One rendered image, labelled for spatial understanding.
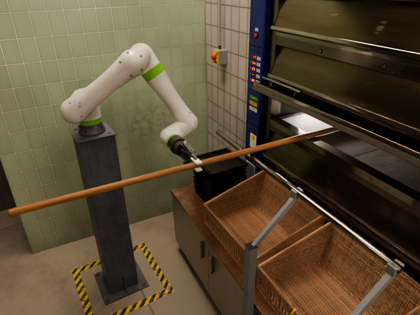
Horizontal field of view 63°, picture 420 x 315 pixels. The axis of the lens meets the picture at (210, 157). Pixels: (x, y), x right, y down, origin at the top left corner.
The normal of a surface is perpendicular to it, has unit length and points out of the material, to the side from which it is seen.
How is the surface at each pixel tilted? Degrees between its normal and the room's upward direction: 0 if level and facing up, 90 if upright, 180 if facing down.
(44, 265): 0
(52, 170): 90
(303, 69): 70
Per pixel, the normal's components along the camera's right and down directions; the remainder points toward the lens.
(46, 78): 0.45, 0.41
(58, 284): -0.01, -0.88
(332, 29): -0.84, -0.09
